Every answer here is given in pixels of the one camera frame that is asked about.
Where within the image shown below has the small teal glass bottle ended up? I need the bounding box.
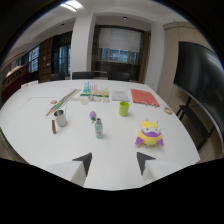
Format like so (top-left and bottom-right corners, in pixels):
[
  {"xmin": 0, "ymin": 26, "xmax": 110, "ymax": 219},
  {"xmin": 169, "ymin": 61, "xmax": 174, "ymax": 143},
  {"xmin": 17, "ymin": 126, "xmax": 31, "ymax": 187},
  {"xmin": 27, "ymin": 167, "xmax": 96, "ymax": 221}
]
[{"xmin": 94, "ymin": 117, "xmax": 104, "ymax": 140}]

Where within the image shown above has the yellow purple plush toy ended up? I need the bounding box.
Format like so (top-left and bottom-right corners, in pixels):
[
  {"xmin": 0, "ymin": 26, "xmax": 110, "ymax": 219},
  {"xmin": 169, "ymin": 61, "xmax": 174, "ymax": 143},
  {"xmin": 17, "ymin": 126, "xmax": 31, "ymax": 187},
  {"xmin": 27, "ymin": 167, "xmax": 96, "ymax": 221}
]
[{"xmin": 134, "ymin": 119, "xmax": 165, "ymax": 148}]

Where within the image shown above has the purple flower toy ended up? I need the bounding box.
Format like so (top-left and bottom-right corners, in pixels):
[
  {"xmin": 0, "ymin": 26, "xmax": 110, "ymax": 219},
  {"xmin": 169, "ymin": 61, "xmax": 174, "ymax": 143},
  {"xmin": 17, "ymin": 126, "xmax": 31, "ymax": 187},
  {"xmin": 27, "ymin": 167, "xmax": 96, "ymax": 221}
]
[{"xmin": 88, "ymin": 110, "xmax": 98, "ymax": 124}]

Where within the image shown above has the roll of tape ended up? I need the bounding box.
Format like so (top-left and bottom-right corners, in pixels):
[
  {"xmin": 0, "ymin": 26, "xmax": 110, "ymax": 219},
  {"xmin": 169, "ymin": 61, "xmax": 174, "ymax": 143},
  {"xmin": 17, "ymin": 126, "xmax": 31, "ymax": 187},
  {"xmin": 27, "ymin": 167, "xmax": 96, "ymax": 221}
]
[{"xmin": 163, "ymin": 106, "xmax": 174, "ymax": 116}]

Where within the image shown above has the black display stand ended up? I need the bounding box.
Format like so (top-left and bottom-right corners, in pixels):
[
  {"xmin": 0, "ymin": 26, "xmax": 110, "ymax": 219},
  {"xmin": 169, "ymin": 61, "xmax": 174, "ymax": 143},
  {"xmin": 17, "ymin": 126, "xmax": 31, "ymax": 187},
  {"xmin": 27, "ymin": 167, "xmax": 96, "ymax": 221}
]
[{"xmin": 175, "ymin": 96, "xmax": 215, "ymax": 152}]

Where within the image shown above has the green plastic cup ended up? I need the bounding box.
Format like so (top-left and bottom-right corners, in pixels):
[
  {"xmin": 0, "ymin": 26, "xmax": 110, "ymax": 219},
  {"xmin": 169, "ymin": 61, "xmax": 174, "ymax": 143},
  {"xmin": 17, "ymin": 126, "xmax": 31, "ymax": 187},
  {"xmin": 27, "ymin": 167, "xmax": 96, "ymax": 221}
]
[{"xmin": 119, "ymin": 101, "xmax": 131, "ymax": 118}]

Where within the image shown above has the orange folder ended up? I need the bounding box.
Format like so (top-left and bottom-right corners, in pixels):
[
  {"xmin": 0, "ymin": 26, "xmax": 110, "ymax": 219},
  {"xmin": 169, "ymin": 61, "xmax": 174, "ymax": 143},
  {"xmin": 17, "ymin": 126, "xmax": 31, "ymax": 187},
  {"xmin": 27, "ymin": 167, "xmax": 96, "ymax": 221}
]
[{"xmin": 130, "ymin": 88, "xmax": 161, "ymax": 108}]

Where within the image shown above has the colourful block toy set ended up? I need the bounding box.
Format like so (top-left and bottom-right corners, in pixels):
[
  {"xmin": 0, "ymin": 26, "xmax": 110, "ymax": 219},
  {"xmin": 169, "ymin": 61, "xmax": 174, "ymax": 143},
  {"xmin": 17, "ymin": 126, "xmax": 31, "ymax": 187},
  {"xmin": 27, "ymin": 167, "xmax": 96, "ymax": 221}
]
[{"xmin": 79, "ymin": 80, "xmax": 111, "ymax": 104}]

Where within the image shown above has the white paper booklet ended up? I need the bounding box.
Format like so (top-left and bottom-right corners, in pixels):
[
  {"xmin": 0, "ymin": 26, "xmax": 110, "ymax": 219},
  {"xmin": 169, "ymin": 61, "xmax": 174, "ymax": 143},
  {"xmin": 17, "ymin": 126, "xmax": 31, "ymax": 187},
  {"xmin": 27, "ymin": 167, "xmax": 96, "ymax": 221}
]
[{"xmin": 110, "ymin": 89, "xmax": 131, "ymax": 102}]

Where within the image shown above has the black chair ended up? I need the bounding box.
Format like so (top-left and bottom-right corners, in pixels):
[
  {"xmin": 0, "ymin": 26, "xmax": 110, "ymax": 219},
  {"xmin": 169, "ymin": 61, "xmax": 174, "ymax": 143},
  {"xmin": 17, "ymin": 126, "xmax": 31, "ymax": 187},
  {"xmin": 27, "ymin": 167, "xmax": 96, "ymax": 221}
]
[
  {"xmin": 107, "ymin": 71, "xmax": 131, "ymax": 83},
  {"xmin": 71, "ymin": 70, "xmax": 95, "ymax": 80},
  {"xmin": 50, "ymin": 72, "xmax": 67, "ymax": 82}
]

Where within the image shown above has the large black display screen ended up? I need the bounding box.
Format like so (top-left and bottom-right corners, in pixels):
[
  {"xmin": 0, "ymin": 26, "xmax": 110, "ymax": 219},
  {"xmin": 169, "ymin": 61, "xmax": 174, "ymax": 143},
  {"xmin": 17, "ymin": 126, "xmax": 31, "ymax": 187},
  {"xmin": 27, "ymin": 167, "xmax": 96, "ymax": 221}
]
[{"xmin": 173, "ymin": 41, "xmax": 224, "ymax": 147}]

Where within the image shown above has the metal cup with wooden handle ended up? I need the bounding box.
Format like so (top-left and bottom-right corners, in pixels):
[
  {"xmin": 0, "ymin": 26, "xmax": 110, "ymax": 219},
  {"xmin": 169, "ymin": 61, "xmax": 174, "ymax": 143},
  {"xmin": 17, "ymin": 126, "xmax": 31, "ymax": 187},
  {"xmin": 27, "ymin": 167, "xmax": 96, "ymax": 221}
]
[{"xmin": 50, "ymin": 109, "xmax": 69, "ymax": 135}]

